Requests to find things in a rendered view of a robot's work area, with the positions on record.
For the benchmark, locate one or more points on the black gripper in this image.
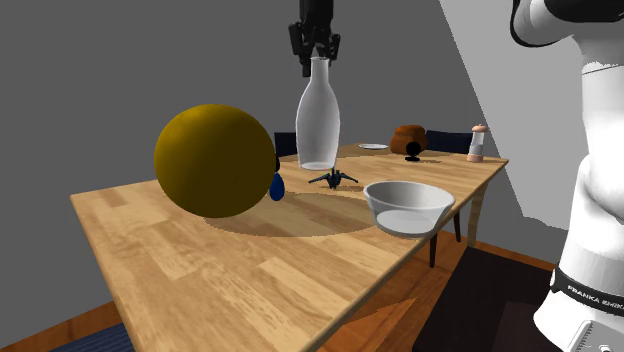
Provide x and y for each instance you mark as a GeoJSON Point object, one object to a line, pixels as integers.
{"type": "Point", "coordinates": [317, 14]}

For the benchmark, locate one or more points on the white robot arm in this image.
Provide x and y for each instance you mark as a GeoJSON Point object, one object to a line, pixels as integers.
{"type": "Point", "coordinates": [600, 146]}

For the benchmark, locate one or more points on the clear glass carafe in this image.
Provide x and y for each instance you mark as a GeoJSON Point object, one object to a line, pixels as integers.
{"type": "Point", "coordinates": [318, 122]}

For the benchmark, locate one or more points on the dark blue chair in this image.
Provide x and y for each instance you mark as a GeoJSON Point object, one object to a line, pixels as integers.
{"type": "Point", "coordinates": [285, 144]}
{"type": "Point", "coordinates": [448, 141]}

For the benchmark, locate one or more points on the small white plate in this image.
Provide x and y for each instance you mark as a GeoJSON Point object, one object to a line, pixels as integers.
{"type": "Point", "coordinates": [373, 146]}

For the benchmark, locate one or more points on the brown round pot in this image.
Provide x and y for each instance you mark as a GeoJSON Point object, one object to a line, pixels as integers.
{"type": "Point", "coordinates": [404, 135]}

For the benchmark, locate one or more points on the dark blue winged figure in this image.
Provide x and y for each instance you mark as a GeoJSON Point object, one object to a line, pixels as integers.
{"type": "Point", "coordinates": [334, 179]}

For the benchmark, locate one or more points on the black ball on stand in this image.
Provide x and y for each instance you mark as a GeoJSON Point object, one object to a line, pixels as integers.
{"type": "Point", "coordinates": [413, 148]}

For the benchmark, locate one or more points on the small blue teardrop-shaped object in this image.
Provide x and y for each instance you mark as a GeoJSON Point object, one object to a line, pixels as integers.
{"type": "Point", "coordinates": [277, 187]}

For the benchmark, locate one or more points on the large olive yellow ball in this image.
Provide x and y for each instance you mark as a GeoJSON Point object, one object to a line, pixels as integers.
{"type": "Point", "coordinates": [214, 161]}

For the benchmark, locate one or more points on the white bowl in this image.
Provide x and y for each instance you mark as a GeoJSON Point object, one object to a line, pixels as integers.
{"type": "Point", "coordinates": [407, 204]}

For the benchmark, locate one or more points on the pink and clear grinder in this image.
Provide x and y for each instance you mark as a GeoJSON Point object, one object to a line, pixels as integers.
{"type": "Point", "coordinates": [476, 144]}

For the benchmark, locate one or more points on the light wooden table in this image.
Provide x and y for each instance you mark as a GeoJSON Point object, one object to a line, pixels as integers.
{"type": "Point", "coordinates": [219, 282]}

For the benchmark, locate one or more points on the dark blue striped rug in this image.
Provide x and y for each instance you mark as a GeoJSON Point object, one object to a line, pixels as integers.
{"type": "Point", "coordinates": [97, 341]}

